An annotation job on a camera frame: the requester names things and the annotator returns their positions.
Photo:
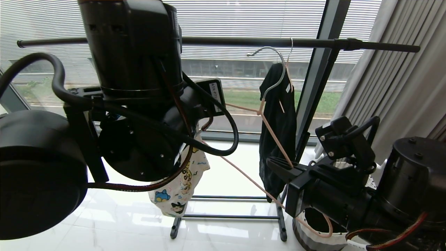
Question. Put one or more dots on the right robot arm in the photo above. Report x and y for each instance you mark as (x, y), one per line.
(411, 181)

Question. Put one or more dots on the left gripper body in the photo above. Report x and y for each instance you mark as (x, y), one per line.
(146, 146)

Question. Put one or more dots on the pink clothes hanger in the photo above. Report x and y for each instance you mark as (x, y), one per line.
(275, 138)
(290, 78)

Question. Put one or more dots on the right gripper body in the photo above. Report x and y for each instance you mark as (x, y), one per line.
(331, 195)

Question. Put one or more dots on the black clothes rack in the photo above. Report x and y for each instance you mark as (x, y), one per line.
(244, 42)

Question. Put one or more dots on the beige curtain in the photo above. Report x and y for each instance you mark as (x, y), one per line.
(400, 87)

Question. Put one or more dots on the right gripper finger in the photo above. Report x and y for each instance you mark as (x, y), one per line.
(291, 174)
(285, 163)

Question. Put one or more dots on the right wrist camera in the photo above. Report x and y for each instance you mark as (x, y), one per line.
(345, 143)

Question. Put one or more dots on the white laundry basket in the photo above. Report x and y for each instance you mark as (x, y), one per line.
(313, 240)

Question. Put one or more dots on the cream printed garment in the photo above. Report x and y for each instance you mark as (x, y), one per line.
(177, 195)

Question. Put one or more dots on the window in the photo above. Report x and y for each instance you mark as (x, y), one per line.
(327, 52)

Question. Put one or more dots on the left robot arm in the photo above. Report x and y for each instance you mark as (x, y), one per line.
(35, 174)

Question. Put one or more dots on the black garment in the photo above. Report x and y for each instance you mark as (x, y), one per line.
(278, 146)

